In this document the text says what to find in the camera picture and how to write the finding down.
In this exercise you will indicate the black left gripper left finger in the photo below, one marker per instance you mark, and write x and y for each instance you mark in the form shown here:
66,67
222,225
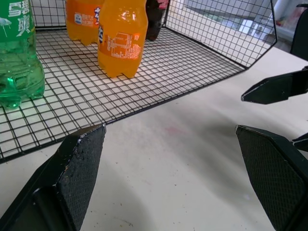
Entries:
72,183

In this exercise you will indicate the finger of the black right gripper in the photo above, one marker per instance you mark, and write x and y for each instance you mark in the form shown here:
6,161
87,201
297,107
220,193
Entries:
276,90
302,143

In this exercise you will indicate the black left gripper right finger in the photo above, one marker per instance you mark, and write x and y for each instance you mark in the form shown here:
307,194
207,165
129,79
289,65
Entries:
276,178

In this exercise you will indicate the black chair backrest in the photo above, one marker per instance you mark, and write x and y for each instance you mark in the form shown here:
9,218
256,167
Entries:
300,36

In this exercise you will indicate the green soda bottle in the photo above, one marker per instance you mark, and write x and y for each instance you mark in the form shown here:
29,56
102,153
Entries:
19,60

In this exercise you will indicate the dark cola bottle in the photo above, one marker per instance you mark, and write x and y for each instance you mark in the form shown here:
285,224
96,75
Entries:
154,24

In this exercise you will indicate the orange soda bottle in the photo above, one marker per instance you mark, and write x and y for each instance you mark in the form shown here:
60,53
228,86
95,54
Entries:
120,41
81,21

